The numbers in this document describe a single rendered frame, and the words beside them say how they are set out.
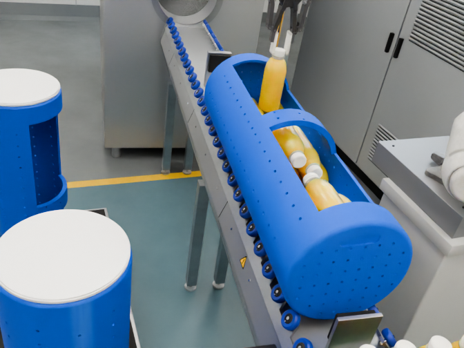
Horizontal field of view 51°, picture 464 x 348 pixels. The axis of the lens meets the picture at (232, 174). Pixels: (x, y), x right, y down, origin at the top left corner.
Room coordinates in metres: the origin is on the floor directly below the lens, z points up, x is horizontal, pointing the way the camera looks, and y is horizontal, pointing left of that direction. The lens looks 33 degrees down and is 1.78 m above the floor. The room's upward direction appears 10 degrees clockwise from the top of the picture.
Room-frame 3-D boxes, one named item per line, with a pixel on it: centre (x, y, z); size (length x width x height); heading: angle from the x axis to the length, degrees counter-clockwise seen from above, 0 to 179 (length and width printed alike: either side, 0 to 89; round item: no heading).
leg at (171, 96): (2.58, 0.42, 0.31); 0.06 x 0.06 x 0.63; 19
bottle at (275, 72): (1.48, -0.08, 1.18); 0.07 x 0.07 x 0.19
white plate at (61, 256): (0.74, 0.32, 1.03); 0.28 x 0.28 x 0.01
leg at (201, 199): (1.65, 0.11, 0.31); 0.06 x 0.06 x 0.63; 19
